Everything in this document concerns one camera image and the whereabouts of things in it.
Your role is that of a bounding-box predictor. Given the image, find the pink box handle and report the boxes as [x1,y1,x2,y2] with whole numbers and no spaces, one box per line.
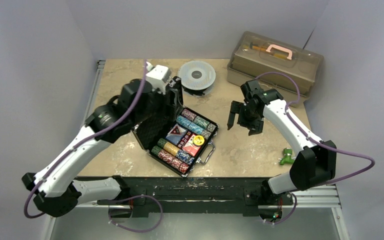
[265,44,293,61]

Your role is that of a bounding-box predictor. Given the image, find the yellow big blind button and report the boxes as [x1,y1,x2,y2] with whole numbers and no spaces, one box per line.
[193,135,205,146]

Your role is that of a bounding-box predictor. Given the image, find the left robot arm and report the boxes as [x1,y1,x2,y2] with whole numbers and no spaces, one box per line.
[21,76,183,217]

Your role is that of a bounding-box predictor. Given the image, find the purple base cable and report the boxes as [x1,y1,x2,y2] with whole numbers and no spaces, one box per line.
[108,193,164,233]

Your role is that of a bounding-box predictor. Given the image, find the dark blue chip stack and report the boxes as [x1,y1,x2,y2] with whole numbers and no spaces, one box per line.
[175,149,194,165]

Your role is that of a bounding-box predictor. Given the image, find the translucent brown storage box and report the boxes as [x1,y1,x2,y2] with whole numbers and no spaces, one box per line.
[227,31,324,107]

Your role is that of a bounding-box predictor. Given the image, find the red triangular all-in marker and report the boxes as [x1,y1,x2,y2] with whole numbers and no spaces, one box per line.
[170,124,187,136]

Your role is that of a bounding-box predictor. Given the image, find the red dice row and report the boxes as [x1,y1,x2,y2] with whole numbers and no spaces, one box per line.
[177,130,193,149]

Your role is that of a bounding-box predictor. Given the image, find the red playing card deck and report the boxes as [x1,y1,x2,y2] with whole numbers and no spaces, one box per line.
[182,133,205,157]

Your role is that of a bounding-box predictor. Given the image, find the green chip stack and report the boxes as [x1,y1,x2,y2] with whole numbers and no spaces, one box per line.
[192,116,217,139]

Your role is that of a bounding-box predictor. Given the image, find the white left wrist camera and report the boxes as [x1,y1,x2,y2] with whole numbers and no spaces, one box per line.
[145,61,172,95]

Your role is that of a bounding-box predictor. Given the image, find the light blue chip stack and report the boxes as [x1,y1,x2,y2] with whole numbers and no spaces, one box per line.
[176,115,204,135]

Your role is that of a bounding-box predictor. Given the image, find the red chip stack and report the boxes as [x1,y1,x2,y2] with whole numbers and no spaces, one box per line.
[157,149,189,174]

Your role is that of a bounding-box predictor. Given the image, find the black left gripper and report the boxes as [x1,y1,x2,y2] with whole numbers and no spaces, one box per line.
[131,84,183,127]

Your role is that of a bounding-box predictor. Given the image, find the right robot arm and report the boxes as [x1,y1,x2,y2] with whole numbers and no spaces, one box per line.
[227,80,337,204]

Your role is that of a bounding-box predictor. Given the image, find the yellow chip stack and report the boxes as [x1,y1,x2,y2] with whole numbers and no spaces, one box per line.
[163,142,180,156]

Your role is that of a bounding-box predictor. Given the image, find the black poker set case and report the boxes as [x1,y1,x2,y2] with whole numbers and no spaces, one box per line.
[133,76,219,178]

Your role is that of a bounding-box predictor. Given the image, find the purple chip stack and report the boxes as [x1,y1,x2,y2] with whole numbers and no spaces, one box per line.
[181,108,197,122]

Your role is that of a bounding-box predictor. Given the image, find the white perforated cable spool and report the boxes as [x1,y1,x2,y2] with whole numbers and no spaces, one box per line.
[177,60,216,97]

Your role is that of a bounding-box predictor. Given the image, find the blue playing card deck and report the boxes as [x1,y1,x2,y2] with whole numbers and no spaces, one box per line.
[165,124,183,145]

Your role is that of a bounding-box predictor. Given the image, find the green pipe valve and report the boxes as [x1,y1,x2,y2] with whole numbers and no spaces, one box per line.
[278,148,295,165]

